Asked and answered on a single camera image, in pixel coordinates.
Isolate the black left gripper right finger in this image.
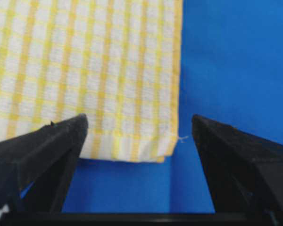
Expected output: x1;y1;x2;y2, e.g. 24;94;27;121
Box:
191;114;283;226

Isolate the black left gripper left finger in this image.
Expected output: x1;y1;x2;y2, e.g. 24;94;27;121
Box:
0;114;88;226

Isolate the yellow white checkered towel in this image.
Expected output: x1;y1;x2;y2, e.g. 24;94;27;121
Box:
0;0;183;162

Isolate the blue tablecloth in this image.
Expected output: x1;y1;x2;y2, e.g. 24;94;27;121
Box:
63;0;283;213

